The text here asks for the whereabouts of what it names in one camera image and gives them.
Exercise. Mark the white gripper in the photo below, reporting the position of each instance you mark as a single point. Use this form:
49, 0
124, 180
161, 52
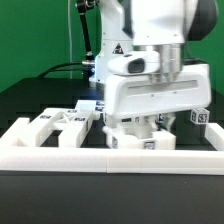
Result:
137, 96

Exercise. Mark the white chair seat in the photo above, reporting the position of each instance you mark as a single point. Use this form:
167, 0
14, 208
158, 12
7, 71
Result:
142, 133

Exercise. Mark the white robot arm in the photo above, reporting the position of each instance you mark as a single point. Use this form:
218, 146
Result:
164, 26

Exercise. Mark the white base tag plate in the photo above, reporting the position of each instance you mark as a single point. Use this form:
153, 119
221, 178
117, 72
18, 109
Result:
90, 105

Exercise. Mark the white U-shaped obstacle fence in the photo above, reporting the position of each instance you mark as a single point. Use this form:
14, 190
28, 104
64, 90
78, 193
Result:
14, 157

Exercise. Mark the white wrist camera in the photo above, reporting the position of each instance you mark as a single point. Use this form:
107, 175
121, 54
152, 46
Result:
135, 62

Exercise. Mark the white chair back frame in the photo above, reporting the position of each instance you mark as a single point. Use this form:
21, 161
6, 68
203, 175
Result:
73, 126

